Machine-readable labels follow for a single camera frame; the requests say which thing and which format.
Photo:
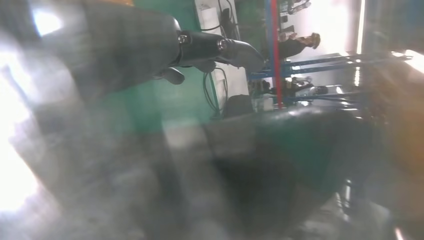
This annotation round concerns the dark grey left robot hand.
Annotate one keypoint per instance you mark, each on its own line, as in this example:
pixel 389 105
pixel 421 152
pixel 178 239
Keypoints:
pixel 126 49

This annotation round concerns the black zip carrying case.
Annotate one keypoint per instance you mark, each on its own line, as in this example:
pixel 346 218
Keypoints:
pixel 238 106

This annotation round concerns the blue and red storage rack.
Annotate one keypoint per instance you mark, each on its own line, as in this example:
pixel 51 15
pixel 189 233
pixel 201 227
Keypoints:
pixel 276 49

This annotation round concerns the person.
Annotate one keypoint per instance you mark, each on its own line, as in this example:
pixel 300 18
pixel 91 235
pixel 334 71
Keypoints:
pixel 298 87
pixel 291 48

